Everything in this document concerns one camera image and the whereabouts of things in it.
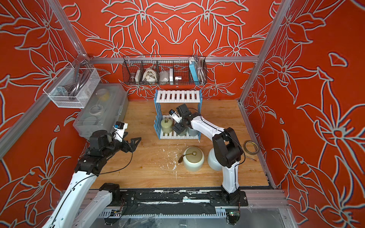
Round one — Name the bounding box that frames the white box in basket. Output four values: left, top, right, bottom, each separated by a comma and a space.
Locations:
169, 68, 174, 85

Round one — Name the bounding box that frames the grey-blue small canister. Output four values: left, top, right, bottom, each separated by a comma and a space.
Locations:
187, 127, 199, 137

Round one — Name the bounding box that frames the metal shower hose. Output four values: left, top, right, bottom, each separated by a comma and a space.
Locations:
198, 56, 207, 83

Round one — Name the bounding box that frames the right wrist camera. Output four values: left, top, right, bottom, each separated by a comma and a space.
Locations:
169, 109, 182, 123

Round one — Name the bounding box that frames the white ceramic jar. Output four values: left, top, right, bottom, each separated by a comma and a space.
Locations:
207, 148, 222, 172

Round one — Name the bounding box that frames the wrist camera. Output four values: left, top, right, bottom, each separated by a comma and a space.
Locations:
169, 109, 182, 123
112, 121, 128, 142

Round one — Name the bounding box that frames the yellow-green small canister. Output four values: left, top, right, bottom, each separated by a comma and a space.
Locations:
161, 118, 173, 135

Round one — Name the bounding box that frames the blue white slatted shelf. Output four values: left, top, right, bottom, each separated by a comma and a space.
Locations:
154, 89, 202, 140

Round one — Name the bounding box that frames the clear plastic storage box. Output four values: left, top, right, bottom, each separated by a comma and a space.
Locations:
73, 83, 129, 140

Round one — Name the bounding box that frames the brown tape roll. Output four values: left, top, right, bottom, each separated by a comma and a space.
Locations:
243, 140, 259, 155

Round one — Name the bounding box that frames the black wire wall basket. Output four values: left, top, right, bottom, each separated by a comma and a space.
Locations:
122, 55, 208, 86

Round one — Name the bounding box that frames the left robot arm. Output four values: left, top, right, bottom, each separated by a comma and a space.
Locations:
44, 129, 141, 228

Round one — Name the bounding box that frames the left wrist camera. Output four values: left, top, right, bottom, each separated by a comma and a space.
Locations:
112, 121, 128, 142

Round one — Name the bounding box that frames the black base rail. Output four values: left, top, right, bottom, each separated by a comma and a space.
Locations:
120, 187, 249, 207

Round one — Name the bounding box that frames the green small canister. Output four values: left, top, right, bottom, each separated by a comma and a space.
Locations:
178, 127, 188, 136

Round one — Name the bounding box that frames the beige felt cloth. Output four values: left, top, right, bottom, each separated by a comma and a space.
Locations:
142, 68, 158, 83

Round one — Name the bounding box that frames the clear wall bin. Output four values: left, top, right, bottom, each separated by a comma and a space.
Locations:
43, 64, 100, 109

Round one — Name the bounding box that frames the plastic wrapped white item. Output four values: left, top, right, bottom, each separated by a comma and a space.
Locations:
159, 71, 169, 85

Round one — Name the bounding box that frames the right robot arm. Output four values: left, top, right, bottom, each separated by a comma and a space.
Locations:
169, 104, 244, 203

